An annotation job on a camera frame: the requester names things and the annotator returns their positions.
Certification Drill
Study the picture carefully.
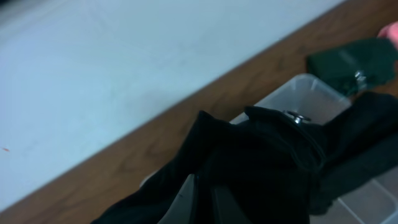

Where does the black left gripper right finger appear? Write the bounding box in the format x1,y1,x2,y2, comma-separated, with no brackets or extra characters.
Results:
211,186,252,224

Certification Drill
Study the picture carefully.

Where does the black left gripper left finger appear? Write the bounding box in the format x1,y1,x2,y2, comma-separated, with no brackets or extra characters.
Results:
158,174,197,224

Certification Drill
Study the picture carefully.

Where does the black garment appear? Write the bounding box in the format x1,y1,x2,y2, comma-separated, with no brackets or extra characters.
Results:
90,91,398,224

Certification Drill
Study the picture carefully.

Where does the dark green garment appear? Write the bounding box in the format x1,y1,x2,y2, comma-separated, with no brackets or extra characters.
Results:
307,38,397,96

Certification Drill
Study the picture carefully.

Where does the pink folded garment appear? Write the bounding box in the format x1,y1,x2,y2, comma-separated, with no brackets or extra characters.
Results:
377,22,398,49

